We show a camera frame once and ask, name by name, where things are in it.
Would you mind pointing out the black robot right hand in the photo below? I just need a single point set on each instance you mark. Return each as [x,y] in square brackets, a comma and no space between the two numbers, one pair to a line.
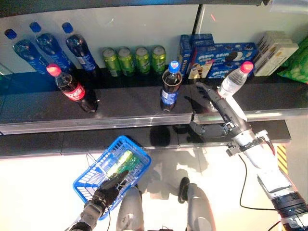
[226,113]

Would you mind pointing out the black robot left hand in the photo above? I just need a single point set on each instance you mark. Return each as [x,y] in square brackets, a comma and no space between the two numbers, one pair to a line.
[108,190]

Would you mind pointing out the blue plastic shopping basket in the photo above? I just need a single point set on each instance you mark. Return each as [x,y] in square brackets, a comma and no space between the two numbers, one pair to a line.
[86,185]

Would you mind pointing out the green soda bottle yellow cap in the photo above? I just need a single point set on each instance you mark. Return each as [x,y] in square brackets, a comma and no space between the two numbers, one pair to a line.
[125,160]

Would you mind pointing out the cola bottle blue label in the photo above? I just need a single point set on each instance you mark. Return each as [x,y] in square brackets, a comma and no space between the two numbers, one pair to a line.
[169,96]
[79,50]
[26,53]
[48,45]

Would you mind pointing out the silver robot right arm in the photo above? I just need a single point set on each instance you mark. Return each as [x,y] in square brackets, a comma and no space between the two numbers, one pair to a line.
[264,163]

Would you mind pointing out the water bottle red label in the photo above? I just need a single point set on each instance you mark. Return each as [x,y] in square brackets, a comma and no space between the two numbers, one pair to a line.
[232,83]

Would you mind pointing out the black base shelf board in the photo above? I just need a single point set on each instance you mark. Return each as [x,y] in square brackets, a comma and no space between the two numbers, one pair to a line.
[264,130]
[29,144]
[96,139]

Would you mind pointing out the orange striped floor tape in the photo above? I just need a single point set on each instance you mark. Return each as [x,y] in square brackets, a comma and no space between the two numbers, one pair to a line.
[282,158]

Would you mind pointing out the white carton box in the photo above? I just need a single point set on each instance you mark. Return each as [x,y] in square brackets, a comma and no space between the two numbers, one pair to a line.
[269,41]
[276,60]

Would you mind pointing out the black robot right foot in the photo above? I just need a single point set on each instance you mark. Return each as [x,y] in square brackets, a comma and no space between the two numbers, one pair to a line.
[184,190]

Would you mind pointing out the green chips bag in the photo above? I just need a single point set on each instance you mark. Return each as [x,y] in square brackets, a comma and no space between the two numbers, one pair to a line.
[296,67]

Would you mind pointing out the black shelf upright strip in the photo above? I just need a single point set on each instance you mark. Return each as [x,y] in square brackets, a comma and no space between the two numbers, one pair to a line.
[196,19]

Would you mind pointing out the cola bottle red label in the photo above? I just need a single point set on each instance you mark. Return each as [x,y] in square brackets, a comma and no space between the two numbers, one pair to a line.
[74,92]

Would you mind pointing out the clear base shelf rail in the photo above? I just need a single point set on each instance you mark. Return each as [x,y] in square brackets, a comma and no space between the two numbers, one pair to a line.
[211,144]
[163,147]

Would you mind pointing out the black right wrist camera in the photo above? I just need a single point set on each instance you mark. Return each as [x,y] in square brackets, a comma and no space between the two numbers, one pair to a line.
[233,149]

